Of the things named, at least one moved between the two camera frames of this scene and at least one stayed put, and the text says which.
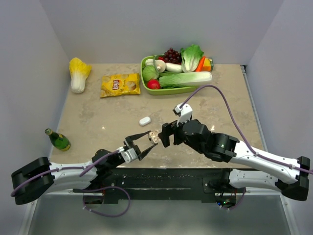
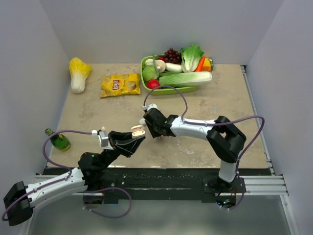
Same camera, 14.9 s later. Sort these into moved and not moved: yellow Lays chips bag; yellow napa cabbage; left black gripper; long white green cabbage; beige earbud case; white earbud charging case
Moved: left black gripper; beige earbud case
Not moved: white earbud charging case; yellow Lays chips bag; yellow napa cabbage; long white green cabbage
